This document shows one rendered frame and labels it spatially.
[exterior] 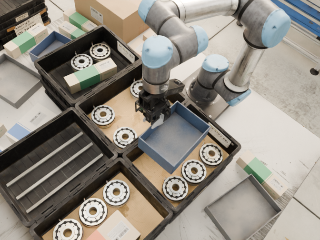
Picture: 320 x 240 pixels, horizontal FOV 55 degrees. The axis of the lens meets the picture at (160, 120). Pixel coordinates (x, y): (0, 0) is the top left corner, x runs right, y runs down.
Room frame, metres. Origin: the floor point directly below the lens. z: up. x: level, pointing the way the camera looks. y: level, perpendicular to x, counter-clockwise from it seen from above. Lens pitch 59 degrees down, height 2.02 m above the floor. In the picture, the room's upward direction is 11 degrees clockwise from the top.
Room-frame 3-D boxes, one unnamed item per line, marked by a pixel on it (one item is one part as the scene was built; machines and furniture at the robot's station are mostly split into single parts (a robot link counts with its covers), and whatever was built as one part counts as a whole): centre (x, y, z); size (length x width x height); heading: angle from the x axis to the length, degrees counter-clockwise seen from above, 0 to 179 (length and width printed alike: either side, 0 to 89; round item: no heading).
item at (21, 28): (1.51, 1.02, 0.41); 0.31 x 0.02 x 0.16; 147
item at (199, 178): (0.50, -0.18, 0.86); 0.10 x 0.10 x 0.01
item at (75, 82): (0.87, 0.36, 0.86); 0.24 x 0.06 x 0.06; 134
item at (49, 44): (1.07, 0.63, 0.74); 0.20 x 0.15 x 0.07; 160
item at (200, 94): (1.00, -0.19, 0.80); 0.15 x 0.15 x 0.10
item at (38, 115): (0.60, 0.55, 0.75); 0.20 x 0.12 x 0.09; 158
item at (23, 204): (0.40, 0.36, 0.87); 0.40 x 0.30 x 0.11; 144
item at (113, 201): (0.35, 0.11, 0.86); 0.10 x 0.10 x 0.01
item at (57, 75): (0.90, 0.37, 0.87); 0.40 x 0.30 x 0.11; 144
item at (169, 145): (0.50, -0.06, 1.11); 0.20 x 0.15 x 0.07; 149
